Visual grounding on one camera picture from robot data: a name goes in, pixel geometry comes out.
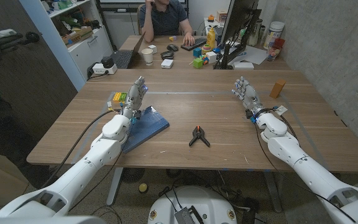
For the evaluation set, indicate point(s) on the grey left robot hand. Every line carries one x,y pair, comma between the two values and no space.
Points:
134,98

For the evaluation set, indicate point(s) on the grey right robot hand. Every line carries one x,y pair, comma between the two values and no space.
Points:
250,96

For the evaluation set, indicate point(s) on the yellow and green lego block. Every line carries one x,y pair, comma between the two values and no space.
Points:
119,97

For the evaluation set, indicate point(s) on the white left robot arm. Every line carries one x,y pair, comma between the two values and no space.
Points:
73,180

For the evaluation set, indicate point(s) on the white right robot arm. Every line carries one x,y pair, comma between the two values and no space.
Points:
306,168

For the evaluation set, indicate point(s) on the orange wooden block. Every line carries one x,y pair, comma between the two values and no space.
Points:
278,88

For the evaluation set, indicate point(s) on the blue hardcover book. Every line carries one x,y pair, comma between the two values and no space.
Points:
151,124

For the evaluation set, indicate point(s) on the black pliers with orange tip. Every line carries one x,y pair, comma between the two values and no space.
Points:
199,133

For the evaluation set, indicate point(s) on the purple and yellow small block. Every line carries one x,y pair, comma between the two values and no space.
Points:
172,38

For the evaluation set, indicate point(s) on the flat white box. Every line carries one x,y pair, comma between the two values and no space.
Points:
243,65

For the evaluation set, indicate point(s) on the white paper sheet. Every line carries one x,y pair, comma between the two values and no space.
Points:
255,55

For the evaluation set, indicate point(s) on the dark open laptop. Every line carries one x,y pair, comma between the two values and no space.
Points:
123,57

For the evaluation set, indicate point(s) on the white paper cup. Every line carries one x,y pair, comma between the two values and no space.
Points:
148,56

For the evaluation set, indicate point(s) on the black plug adapter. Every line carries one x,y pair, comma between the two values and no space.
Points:
107,62

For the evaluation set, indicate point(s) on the white power strip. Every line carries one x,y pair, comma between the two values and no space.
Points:
98,69

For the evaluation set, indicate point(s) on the small white square box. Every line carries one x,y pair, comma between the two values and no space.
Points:
167,63

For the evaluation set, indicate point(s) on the small white cube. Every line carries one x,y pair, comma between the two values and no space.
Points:
152,49

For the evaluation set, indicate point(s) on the black stapler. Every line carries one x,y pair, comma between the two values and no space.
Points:
167,55

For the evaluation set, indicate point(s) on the multicoloured puzzle cube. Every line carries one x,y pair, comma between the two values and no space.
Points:
204,59

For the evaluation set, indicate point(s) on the green cube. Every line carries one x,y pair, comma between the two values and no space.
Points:
198,63

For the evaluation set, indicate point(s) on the dark computer mouse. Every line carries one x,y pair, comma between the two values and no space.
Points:
172,47

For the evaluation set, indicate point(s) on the clear glass jar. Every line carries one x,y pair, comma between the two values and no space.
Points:
255,32

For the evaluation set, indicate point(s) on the white shelf cabinet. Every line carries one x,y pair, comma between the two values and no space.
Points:
85,53

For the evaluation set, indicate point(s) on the white round canister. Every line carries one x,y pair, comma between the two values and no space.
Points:
273,34

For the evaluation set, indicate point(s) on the teal cube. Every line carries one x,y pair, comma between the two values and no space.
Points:
197,52

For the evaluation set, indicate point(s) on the yellow plastic bottle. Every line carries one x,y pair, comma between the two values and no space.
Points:
211,39

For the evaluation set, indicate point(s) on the black round fan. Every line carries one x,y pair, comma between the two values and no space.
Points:
132,174

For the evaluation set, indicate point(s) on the black keyboard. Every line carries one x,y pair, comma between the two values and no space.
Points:
194,43

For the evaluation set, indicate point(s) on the black computer monitor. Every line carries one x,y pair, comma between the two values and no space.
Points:
238,15

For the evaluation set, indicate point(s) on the brown cardboard box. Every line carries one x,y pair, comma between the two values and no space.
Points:
78,35

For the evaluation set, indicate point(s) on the small cardboard box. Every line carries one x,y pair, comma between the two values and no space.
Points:
221,16

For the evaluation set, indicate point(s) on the seated person in dark shirt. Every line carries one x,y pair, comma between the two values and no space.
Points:
165,18

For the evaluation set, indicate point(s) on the small orange object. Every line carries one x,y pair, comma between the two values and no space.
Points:
210,18

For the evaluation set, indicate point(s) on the yellow ball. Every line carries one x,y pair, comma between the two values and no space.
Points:
143,188

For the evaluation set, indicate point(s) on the grey table leg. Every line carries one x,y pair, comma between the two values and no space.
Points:
114,186
273,191

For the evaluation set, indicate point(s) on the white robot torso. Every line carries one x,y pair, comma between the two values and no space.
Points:
197,202

